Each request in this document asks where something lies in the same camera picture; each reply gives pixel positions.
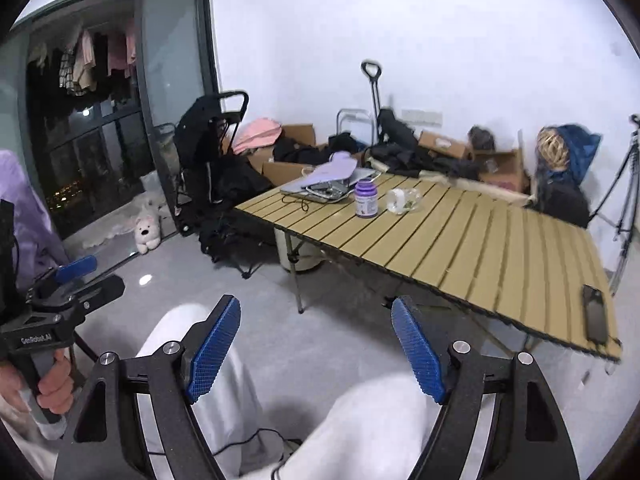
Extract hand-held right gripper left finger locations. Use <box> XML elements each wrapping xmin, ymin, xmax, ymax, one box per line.
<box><xmin>54</xmin><ymin>294</ymin><xmax>242</xmax><ymax>480</ymax></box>

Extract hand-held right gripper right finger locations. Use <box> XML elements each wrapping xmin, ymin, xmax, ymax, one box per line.
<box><xmin>391</xmin><ymin>296</ymin><xmax>581</xmax><ymax>480</ymax></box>

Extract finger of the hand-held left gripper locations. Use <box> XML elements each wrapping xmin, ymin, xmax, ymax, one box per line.
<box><xmin>47</xmin><ymin>275</ymin><xmax>126</xmax><ymax>333</ymax></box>
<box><xmin>25</xmin><ymin>255</ymin><xmax>98</xmax><ymax>311</ymax></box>

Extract person's left forearm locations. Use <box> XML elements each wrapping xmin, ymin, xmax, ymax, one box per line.
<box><xmin>0</xmin><ymin>149</ymin><xmax>70</xmax><ymax>293</ymax></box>

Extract person's left hand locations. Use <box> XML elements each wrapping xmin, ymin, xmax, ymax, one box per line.
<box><xmin>0</xmin><ymin>349</ymin><xmax>76</xmax><ymax>416</ymax></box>

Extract white fluffy rug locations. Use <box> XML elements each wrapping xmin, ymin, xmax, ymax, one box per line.
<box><xmin>82</xmin><ymin>194</ymin><xmax>167</xmax><ymax>251</ymax></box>

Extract person's left leg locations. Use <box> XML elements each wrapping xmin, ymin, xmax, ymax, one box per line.
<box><xmin>134</xmin><ymin>304</ymin><xmax>266</xmax><ymax>480</ymax></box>

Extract person's leg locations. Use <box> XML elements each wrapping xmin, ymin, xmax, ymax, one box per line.
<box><xmin>270</xmin><ymin>371</ymin><xmax>443</xmax><ymax>480</ymax></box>
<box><xmin>134</xmin><ymin>304</ymin><xmax>266</xmax><ymax>480</ymax></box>

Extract white plush dog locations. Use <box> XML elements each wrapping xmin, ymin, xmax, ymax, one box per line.
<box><xmin>132</xmin><ymin>201</ymin><xmax>162</xmax><ymax>255</ymax></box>

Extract person's right leg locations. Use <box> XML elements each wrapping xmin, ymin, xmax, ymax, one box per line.
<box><xmin>270</xmin><ymin>371</ymin><xmax>443</xmax><ymax>480</ymax></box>

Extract folding slat camping table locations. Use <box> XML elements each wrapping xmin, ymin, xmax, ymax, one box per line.
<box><xmin>232</xmin><ymin>170</ymin><xmax>623</xmax><ymax>376</ymax></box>

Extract white bucket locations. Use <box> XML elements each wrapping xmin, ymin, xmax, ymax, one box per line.
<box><xmin>274</xmin><ymin>227</ymin><xmax>327</xmax><ymax>274</ymax></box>

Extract clear plastic jar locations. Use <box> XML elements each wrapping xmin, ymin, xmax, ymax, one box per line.
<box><xmin>386</xmin><ymin>187</ymin><xmax>420</xmax><ymax>215</ymax></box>

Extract purple bottle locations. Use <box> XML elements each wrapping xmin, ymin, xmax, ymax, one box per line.
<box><xmin>354</xmin><ymin>178</ymin><xmax>379</xmax><ymax>219</ymax></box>

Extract black stroller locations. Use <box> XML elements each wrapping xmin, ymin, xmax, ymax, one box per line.
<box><xmin>172</xmin><ymin>91</ymin><xmax>275</xmax><ymax>281</ymax></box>

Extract grey laptop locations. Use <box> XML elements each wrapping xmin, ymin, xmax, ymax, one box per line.
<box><xmin>280</xmin><ymin>166</ymin><xmax>377</xmax><ymax>202</ymax></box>

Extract black smartphone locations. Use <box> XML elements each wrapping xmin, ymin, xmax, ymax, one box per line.
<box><xmin>582</xmin><ymin>284</ymin><xmax>610</xmax><ymax>345</ymax></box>

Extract black clothes pile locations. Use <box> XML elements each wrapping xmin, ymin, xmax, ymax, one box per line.
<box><xmin>366</xmin><ymin>142</ymin><xmax>485</xmax><ymax>179</ymax></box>
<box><xmin>272</xmin><ymin>132</ymin><xmax>366</xmax><ymax>166</ymax></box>

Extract cardboard box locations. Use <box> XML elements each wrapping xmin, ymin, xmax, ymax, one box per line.
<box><xmin>261</xmin><ymin>159</ymin><xmax>321</xmax><ymax>189</ymax></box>
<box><xmin>282</xmin><ymin>123</ymin><xmax>317</xmax><ymax>149</ymax></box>
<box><xmin>475</xmin><ymin>146</ymin><xmax>532</xmax><ymax>194</ymax></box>
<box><xmin>417</xmin><ymin>130</ymin><xmax>474</xmax><ymax>162</ymax></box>

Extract hanging clothes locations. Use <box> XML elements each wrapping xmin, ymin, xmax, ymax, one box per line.
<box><xmin>27</xmin><ymin>19</ymin><xmax>139</xmax><ymax>100</ymax></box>

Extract purple cloth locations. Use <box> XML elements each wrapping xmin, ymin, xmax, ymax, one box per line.
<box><xmin>300</xmin><ymin>151</ymin><xmax>359</xmax><ymax>186</ymax></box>

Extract black backpack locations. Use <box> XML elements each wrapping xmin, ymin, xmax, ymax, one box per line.
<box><xmin>534</xmin><ymin>169</ymin><xmax>592</xmax><ymax>229</ymax></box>

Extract pink bag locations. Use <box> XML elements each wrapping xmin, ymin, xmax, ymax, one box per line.
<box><xmin>231</xmin><ymin>117</ymin><xmax>284</xmax><ymax>156</ymax></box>

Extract folded black wagon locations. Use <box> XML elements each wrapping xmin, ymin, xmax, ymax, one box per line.
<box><xmin>377</xmin><ymin>107</ymin><xmax>419</xmax><ymax>147</ymax></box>

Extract sliding glass door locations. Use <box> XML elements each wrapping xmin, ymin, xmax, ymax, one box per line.
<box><xmin>136</xmin><ymin>0</ymin><xmax>224</xmax><ymax>128</ymax></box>

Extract woven tan helmet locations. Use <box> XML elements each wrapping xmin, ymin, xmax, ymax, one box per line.
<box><xmin>537</xmin><ymin>127</ymin><xmax>572</xmax><ymax>172</ymax></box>

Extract black tripod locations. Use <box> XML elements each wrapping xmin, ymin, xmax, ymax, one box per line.
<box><xmin>589</xmin><ymin>115</ymin><xmax>640</xmax><ymax>303</ymax></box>

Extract blue jacket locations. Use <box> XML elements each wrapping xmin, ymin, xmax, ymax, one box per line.
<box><xmin>556</xmin><ymin>123</ymin><xmax>602</xmax><ymax>186</ymax></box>

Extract black floor cable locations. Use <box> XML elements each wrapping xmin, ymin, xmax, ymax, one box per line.
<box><xmin>214</xmin><ymin>426</ymin><xmax>302</xmax><ymax>480</ymax></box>

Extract thin black cable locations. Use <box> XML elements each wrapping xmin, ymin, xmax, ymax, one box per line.
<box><xmin>281</xmin><ymin>192</ymin><xmax>312</xmax><ymax>214</ymax></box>

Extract metal chair frame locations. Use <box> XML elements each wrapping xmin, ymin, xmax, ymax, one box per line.
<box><xmin>336</xmin><ymin>108</ymin><xmax>374</xmax><ymax>146</ymax></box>

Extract black wagon handle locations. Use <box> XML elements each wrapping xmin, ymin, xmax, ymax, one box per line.
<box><xmin>361</xmin><ymin>60</ymin><xmax>384</xmax><ymax>146</ymax></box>

